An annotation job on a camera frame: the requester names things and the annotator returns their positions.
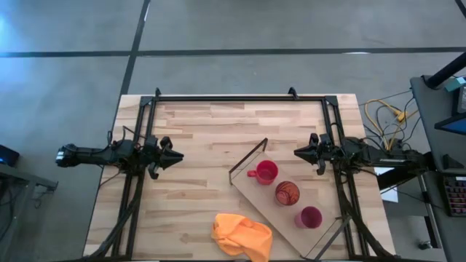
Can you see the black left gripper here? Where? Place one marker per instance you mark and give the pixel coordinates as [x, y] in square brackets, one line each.
[154, 156]

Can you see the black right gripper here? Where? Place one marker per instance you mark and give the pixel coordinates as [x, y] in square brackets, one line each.
[327, 153]

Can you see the orange-red glass tumbler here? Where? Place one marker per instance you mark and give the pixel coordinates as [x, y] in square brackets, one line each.
[287, 193]

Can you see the magenta plastic cup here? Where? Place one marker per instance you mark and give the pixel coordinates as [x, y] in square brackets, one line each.
[310, 217]

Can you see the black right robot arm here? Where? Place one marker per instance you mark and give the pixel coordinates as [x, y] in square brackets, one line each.
[378, 154]

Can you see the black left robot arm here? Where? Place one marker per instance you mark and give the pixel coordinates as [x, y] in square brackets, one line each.
[98, 155]

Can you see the wooden tray board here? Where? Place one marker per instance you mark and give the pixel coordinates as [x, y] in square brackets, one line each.
[262, 200]

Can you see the orange cloth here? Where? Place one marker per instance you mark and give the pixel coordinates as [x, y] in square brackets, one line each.
[242, 234]

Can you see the grey desk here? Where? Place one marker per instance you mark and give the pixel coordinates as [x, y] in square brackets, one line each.
[426, 109]

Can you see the blue screen tablet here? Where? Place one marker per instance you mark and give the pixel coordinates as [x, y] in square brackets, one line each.
[453, 124]

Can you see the grey side cart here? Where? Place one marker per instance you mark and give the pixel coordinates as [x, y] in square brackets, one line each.
[22, 178]

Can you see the black backlit keyboard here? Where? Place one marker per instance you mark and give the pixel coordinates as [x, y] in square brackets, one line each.
[457, 194]

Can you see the black pole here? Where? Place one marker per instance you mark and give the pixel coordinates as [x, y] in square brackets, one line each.
[446, 72]

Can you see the black device with blue light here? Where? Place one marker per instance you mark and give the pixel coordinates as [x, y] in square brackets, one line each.
[7, 155]

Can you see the teal box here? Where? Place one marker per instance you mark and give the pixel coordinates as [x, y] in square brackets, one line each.
[456, 83]

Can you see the black frame clamp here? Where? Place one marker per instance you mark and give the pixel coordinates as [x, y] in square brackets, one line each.
[292, 92]
[157, 91]

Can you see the black metal table frame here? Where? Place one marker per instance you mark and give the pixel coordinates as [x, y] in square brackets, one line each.
[236, 98]

